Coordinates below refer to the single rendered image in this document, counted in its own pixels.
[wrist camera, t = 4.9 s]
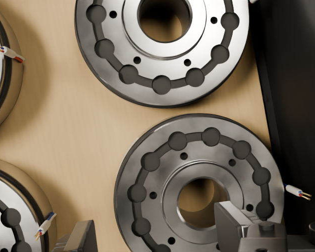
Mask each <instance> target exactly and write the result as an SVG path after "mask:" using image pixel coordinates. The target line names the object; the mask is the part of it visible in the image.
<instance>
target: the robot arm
mask: <svg viewBox="0 0 315 252"><path fill-rule="evenodd" d="M214 216H215V225H216V234H217V241H218V246H219V249H220V251H221V252H315V222H312V223H311V224H310V225H309V235H288V234H287V231H286V227H285V226H284V225H283V224H280V223H277V222H272V221H262V220H260V219H259V218H258V217H257V216H256V215H254V214H253V213H252V212H250V211H247V210H244V209H242V210H239V209H238V208H237V207H236V206H235V205H234V204H233V203H232V202H231V201H223V202H216V203H214ZM51 252H98V245H97V237H96V229H95V223H94V220H93V219H92V220H84V221H78V222H77V223H76V225H75V227H74V229H73V231H72V233H69V234H65V235H64V236H62V237H61V238H59V239H58V241H57V243H56V245H55V246H54V248H53V250H52V251H51Z"/></svg>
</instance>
